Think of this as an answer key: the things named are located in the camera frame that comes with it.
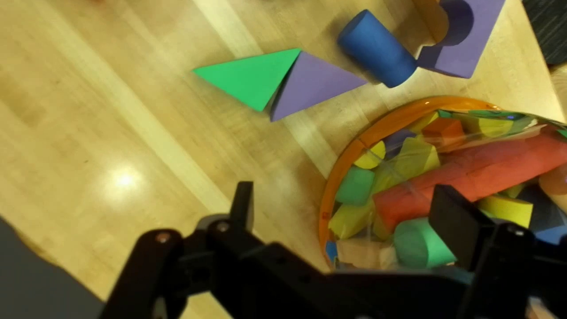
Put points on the purple foam triangle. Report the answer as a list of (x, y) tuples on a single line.
[(310, 82)]

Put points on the clear plastic bag of blocks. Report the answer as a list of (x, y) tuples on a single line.
[(374, 210)]

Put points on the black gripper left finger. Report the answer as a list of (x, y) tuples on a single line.
[(241, 210)]

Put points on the blue foam cylinder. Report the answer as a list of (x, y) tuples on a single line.
[(372, 47)]

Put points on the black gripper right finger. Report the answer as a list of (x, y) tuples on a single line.
[(459, 224)]

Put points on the purple foam arch block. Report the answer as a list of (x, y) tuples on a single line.
[(468, 31)]

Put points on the green foam triangle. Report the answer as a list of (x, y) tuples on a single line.
[(250, 81)]

